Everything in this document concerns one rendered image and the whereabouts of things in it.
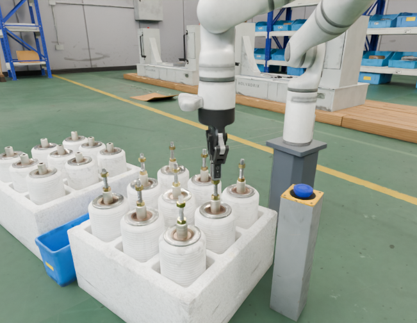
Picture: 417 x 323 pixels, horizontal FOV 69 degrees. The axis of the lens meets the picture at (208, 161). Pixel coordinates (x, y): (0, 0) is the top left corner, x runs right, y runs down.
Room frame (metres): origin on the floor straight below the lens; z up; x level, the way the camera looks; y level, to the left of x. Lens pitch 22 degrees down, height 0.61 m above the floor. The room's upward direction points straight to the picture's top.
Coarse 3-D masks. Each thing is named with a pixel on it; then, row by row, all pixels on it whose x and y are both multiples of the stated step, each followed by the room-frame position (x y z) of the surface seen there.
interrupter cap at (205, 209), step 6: (204, 204) 0.63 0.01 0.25; (210, 204) 0.63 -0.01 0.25; (222, 204) 0.63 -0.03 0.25; (228, 204) 0.62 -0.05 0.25; (204, 210) 0.60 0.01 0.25; (210, 210) 0.61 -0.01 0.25; (222, 210) 0.61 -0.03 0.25; (228, 210) 0.60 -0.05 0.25; (204, 216) 0.58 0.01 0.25; (210, 216) 0.58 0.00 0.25; (216, 216) 0.58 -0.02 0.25; (222, 216) 0.57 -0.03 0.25
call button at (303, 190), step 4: (300, 184) 0.58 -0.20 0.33; (304, 184) 0.58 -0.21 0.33; (296, 188) 0.56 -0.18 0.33; (300, 188) 0.56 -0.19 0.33; (304, 188) 0.56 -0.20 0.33; (308, 188) 0.56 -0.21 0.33; (312, 188) 0.56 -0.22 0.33; (296, 192) 0.56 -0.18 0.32; (300, 192) 0.55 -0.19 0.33; (304, 192) 0.55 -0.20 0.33; (308, 192) 0.55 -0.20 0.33; (312, 192) 0.55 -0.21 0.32; (300, 196) 0.55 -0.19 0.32; (304, 196) 0.55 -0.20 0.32; (308, 196) 0.55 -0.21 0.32
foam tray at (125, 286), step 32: (256, 224) 0.65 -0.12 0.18; (96, 256) 0.56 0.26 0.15; (128, 256) 0.53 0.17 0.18; (224, 256) 0.53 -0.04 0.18; (256, 256) 0.62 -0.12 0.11; (96, 288) 0.58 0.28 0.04; (128, 288) 0.50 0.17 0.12; (160, 288) 0.44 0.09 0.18; (192, 288) 0.44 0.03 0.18; (224, 288) 0.50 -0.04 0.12; (128, 320) 0.51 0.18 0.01; (160, 320) 0.45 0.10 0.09; (192, 320) 0.41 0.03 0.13; (224, 320) 0.50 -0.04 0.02
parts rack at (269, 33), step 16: (304, 0) 5.83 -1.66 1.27; (320, 0) 5.59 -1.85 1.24; (384, 0) 5.32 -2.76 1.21; (272, 16) 6.42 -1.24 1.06; (288, 16) 6.77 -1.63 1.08; (256, 32) 6.70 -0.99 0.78; (272, 32) 6.36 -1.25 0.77; (288, 32) 6.05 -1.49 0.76; (368, 32) 4.89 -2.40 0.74; (384, 32) 4.70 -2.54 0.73; (400, 32) 4.54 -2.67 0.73; (416, 32) 4.38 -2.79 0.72; (272, 64) 6.31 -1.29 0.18
